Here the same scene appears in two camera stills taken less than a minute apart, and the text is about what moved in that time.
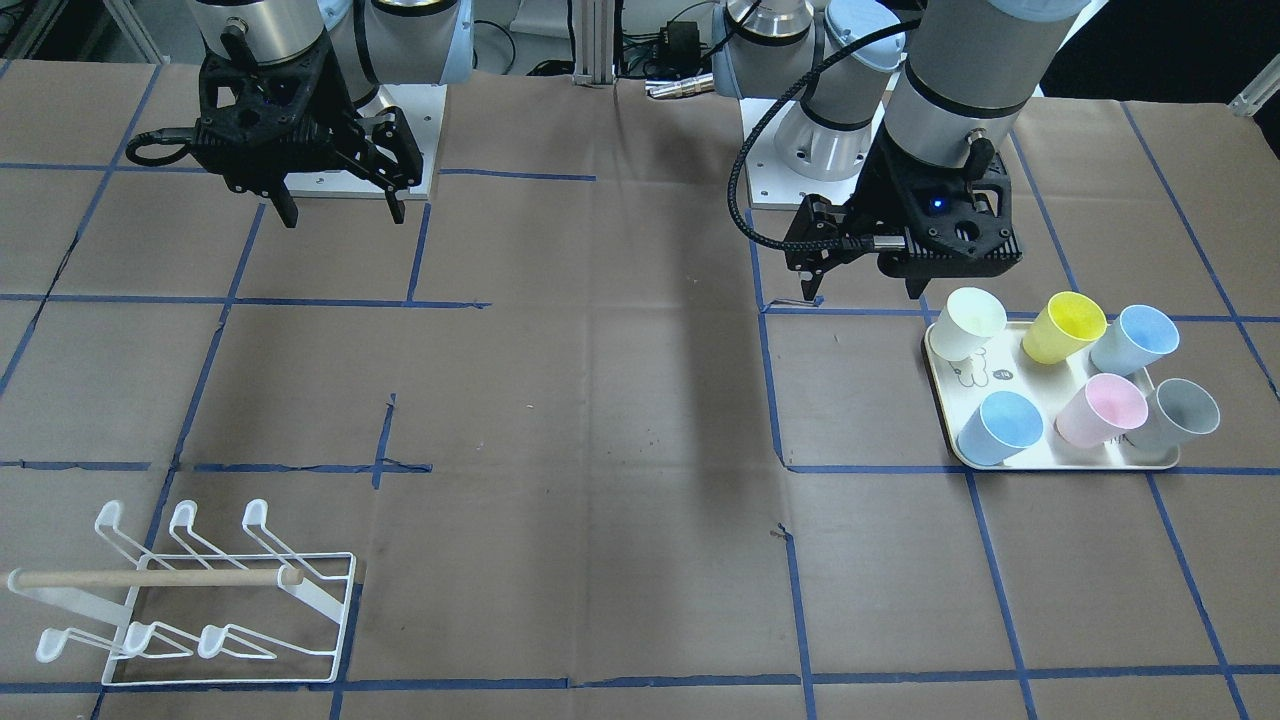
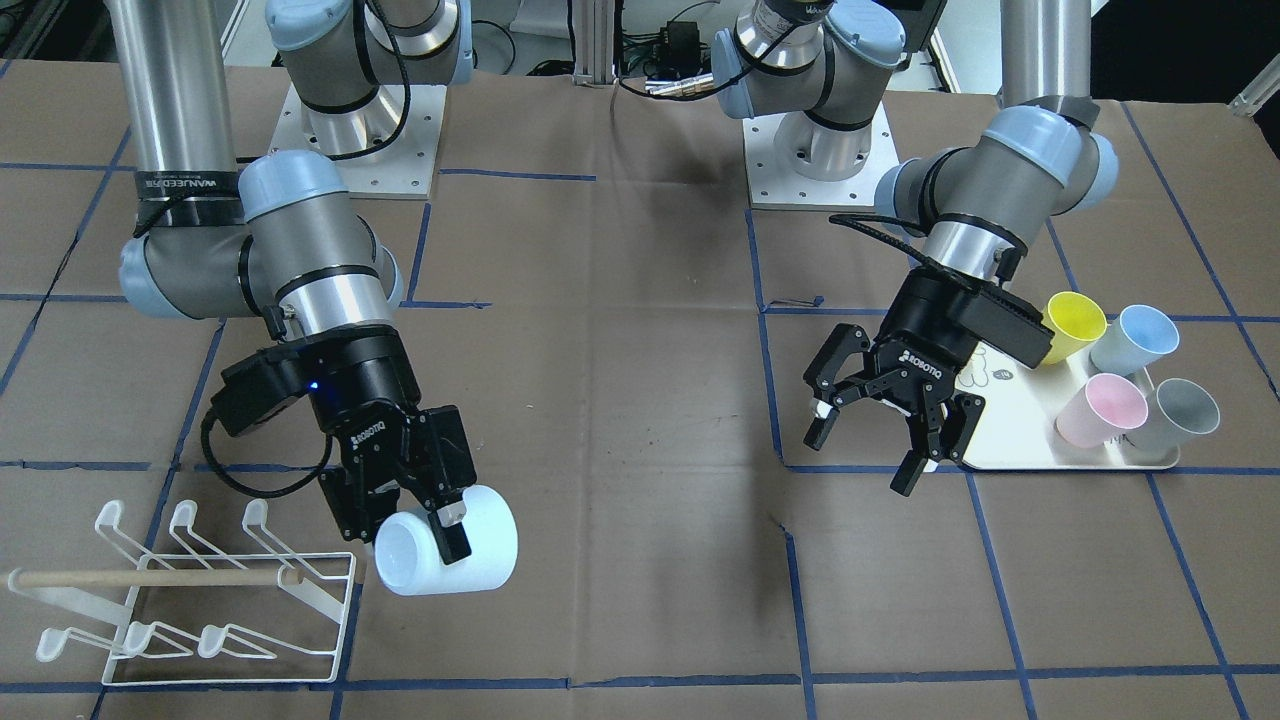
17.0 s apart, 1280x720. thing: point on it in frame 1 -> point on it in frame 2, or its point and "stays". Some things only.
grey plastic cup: (1177, 410) stays
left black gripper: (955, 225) -> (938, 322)
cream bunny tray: (1007, 368) stays
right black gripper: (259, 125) -> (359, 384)
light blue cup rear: (1134, 339) stays
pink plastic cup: (1102, 410) stays
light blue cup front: (1003, 425) -> (409, 561)
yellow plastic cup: (1061, 329) stays
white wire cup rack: (189, 615) stays
